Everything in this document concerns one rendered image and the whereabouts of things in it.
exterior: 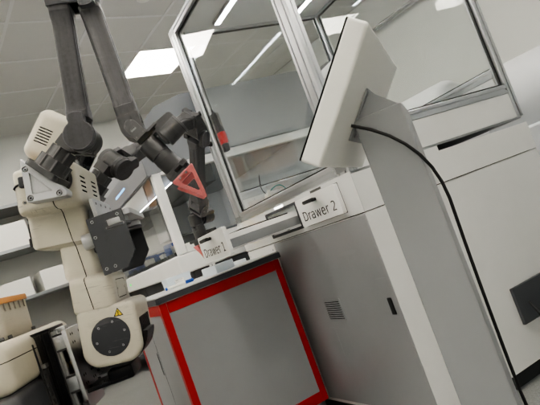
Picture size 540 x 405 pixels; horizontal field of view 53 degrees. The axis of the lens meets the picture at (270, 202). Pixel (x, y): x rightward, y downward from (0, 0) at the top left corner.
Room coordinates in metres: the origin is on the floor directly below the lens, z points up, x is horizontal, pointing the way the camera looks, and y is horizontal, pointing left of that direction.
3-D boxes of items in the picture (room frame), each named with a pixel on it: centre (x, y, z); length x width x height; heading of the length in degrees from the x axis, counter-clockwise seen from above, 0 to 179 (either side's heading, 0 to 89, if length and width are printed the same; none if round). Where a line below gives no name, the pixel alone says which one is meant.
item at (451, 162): (2.48, -0.46, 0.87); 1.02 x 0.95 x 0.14; 28
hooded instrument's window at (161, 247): (3.96, 0.49, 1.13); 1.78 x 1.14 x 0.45; 28
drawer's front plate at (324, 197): (2.01, -0.17, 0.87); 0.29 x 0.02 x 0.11; 28
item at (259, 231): (2.23, 0.08, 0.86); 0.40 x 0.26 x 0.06; 118
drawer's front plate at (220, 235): (2.14, 0.26, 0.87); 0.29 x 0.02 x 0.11; 28
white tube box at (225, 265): (2.40, 0.32, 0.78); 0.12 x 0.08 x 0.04; 145
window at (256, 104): (2.26, -0.06, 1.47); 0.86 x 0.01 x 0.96; 28
